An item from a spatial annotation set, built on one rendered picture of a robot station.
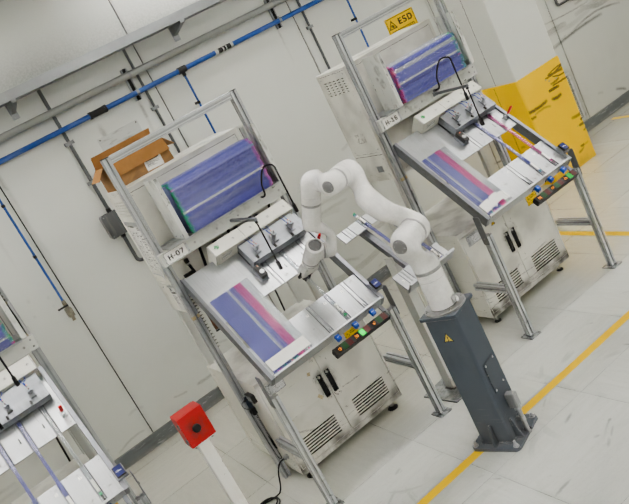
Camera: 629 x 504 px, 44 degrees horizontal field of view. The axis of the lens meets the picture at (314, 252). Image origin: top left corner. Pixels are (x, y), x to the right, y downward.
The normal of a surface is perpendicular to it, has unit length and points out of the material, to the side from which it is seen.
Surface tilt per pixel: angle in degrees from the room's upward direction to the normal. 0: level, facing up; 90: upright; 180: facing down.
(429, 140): 45
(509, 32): 90
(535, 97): 90
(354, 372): 90
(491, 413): 90
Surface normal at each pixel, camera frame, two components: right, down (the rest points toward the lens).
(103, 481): 0.04, -0.57
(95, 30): 0.47, 0.03
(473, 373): -0.54, 0.49
